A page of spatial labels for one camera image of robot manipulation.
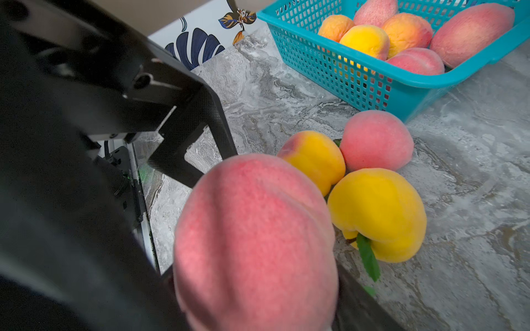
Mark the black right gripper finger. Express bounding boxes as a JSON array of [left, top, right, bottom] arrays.
[[333, 264, 405, 331]]

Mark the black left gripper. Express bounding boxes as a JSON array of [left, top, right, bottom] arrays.
[[1, 1, 237, 330]]

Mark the teal plastic basket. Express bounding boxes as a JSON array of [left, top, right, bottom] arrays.
[[258, 0, 529, 122]]

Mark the yellow red peach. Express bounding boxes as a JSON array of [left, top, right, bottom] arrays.
[[382, 13, 434, 59], [339, 25, 390, 61]]

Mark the yellow peach centre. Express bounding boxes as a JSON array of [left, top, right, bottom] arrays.
[[327, 168, 427, 282]]

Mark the pink peach top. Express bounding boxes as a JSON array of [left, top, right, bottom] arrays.
[[340, 110, 414, 171]]

